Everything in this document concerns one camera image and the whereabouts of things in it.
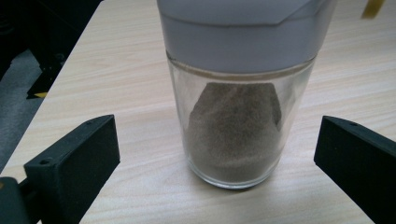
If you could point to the black stand with striped base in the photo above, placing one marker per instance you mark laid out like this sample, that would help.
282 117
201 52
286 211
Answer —
46 37

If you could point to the yellow tape strip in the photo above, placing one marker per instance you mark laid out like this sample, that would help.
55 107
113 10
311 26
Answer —
373 8

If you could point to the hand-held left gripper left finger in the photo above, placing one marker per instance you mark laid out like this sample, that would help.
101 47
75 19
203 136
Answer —
77 165

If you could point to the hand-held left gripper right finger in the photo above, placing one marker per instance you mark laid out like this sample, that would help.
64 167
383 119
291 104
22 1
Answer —
361 165

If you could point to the white cup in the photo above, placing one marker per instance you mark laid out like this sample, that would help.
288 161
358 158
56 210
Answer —
233 140

